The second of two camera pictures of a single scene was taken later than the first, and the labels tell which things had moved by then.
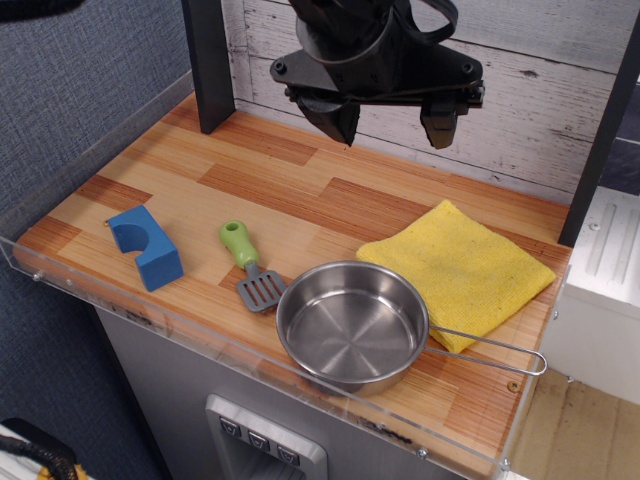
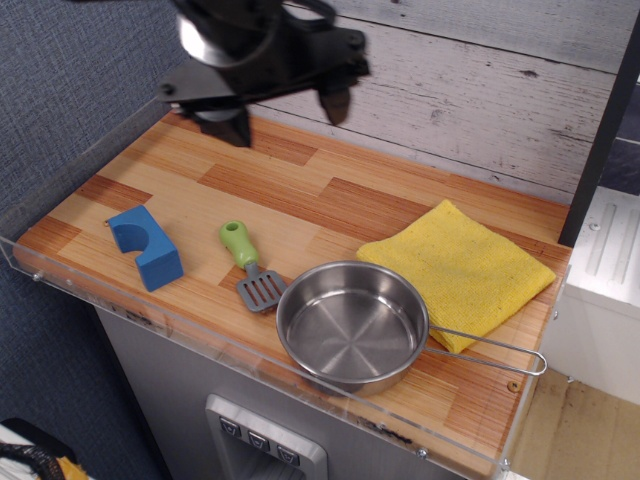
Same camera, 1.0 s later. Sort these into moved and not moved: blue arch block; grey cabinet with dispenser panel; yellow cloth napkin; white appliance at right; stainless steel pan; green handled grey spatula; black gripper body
Moved: black gripper body
Not moved: grey cabinet with dispenser panel; green handled grey spatula; white appliance at right; blue arch block; stainless steel pan; yellow cloth napkin
